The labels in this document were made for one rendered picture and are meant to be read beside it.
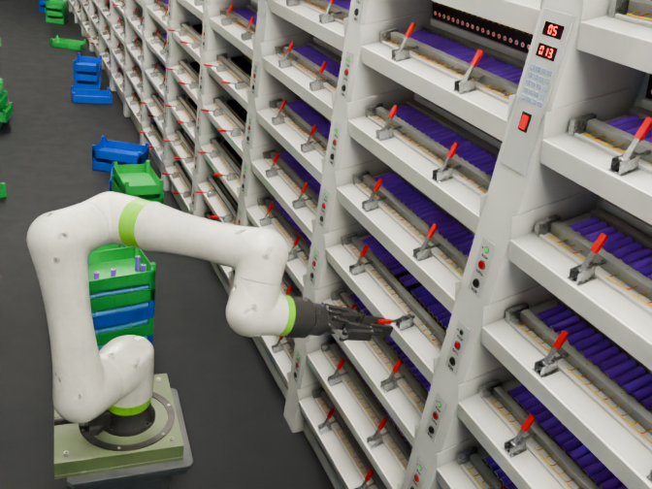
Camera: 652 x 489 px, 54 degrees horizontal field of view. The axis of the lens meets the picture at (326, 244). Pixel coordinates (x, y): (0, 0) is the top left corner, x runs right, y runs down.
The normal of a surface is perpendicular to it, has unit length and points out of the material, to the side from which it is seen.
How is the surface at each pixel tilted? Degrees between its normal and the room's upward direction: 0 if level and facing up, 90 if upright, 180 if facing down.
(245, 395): 0
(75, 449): 3
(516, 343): 15
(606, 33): 105
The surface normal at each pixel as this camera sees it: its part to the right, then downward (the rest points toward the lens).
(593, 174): -0.91, 0.29
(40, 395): 0.15, -0.88
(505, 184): -0.90, 0.07
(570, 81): 0.41, 0.47
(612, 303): -0.09, -0.83
